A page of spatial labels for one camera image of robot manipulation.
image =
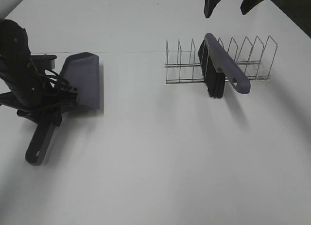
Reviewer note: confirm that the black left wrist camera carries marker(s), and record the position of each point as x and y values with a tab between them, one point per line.
45	61

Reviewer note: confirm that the purple plastic dustpan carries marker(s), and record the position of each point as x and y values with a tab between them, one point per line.
82	70

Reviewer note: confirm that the chrome wire rack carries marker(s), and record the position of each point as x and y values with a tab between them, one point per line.
255	59

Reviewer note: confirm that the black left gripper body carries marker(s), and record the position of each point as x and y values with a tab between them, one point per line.
51	106

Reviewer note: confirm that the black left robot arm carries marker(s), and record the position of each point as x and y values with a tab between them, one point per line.
36	91

